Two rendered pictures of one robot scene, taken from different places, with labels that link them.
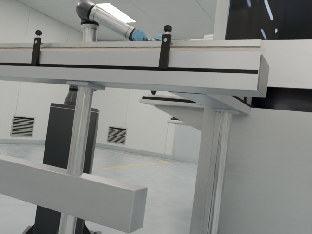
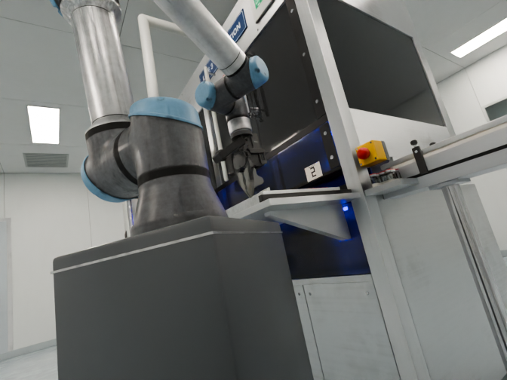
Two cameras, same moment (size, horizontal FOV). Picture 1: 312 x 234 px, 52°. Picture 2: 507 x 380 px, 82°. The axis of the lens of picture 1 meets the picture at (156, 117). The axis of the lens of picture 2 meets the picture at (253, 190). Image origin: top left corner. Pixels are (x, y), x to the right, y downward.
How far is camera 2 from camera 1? 1.72 m
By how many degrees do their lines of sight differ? 63
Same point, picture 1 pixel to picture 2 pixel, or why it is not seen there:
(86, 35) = (106, 29)
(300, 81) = not seen: hidden behind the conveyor
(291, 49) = (397, 126)
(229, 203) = (433, 320)
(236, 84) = not seen: outside the picture
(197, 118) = (333, 220)
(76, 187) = not seen: outside the picture
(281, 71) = (400, 147)
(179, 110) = (308, 212)
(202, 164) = (394, 281)
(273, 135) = (423, 216)
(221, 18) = (336, 79)
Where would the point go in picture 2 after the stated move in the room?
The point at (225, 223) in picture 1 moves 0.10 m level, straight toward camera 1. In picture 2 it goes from (442, 350) to (477, 353)
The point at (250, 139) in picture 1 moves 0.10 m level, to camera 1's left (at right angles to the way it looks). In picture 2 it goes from (413, 227) to (413, 227)
